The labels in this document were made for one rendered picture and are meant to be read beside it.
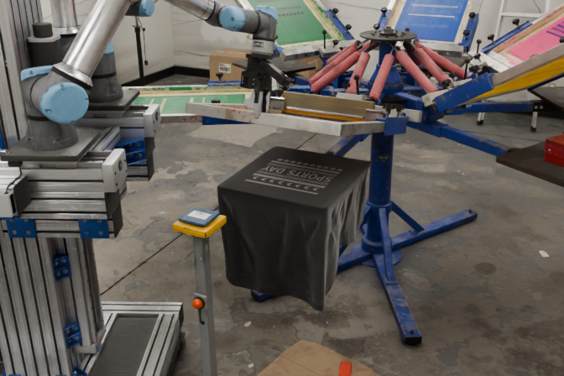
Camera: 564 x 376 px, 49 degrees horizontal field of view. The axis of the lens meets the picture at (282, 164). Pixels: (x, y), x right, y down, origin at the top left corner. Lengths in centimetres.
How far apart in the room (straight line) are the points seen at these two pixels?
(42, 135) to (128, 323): 125
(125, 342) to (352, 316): 114
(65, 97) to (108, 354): 134
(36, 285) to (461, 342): 192
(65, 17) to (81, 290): 100
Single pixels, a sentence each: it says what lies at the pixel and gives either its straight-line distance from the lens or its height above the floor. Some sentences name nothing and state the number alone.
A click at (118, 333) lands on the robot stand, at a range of 286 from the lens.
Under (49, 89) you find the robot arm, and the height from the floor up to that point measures 147.
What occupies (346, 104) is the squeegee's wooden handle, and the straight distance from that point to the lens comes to 255.
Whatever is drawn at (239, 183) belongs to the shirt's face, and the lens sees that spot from 233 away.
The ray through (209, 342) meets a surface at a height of 47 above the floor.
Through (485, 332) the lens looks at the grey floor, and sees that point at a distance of 325.
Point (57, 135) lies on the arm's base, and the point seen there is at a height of 130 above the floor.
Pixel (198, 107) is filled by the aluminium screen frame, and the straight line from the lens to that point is 217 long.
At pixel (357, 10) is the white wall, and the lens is 687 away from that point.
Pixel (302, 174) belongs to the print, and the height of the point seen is 95.
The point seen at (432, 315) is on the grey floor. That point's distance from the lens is 331.
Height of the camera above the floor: 188
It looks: 22 degrees down
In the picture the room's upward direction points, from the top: 1 degrees counter-clockwise
